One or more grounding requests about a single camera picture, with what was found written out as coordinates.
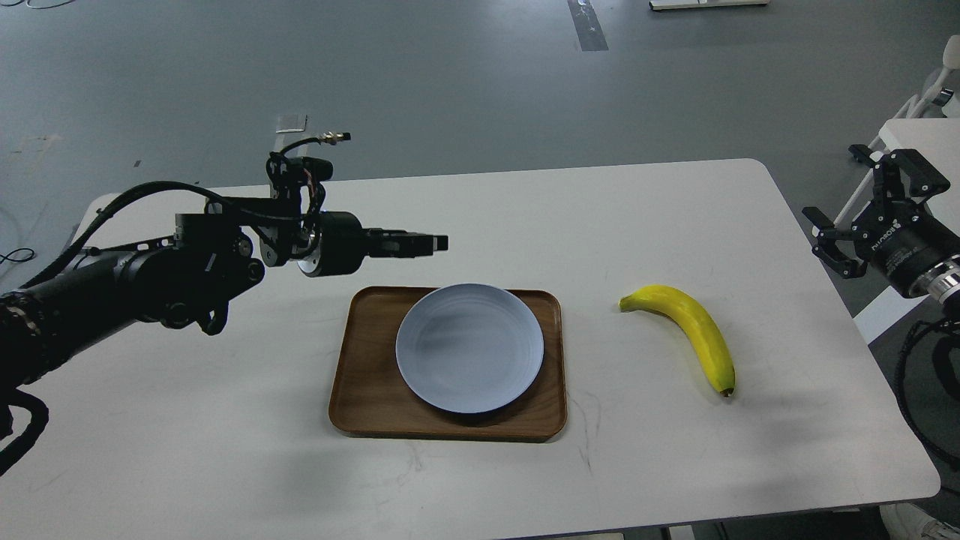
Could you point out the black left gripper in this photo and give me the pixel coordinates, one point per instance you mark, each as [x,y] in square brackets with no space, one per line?
[341,245]

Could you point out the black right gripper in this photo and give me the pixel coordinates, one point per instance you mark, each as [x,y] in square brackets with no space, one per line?
[893,234]

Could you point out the light blue plate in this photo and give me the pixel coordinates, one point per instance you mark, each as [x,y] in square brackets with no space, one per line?
[469,348]

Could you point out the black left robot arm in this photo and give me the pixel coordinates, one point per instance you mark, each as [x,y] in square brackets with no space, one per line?
[190,277]

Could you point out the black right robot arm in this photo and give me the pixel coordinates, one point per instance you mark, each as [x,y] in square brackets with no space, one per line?
[943,279]

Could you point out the yellow banana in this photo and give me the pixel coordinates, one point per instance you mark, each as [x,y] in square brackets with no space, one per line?
[702,332]

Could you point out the brown wooden tray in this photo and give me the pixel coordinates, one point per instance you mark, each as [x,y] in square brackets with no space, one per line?
[369,397]

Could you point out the white floor board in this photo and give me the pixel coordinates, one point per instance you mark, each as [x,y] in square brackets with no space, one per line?
[704,4]

